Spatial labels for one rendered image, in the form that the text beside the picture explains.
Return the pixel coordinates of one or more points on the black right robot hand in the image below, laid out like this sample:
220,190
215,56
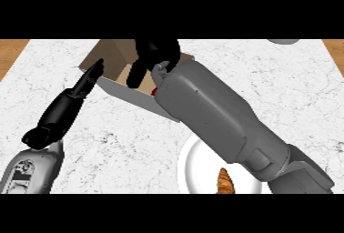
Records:
153,54

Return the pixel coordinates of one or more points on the red can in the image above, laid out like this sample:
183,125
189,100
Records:
153,91

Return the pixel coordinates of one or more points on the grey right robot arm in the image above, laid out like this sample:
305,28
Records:
223,121

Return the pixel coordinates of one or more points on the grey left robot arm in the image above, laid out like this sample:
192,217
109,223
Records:
32,173

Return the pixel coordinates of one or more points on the brown cardboard box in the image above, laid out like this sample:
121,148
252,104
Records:
121,72

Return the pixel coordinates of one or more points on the white plate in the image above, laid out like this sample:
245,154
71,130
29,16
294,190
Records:
196,170

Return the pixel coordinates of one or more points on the grey round object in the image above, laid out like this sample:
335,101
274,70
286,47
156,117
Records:
283,41

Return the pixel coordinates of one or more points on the brown croissant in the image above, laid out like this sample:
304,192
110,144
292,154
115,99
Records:
224,183

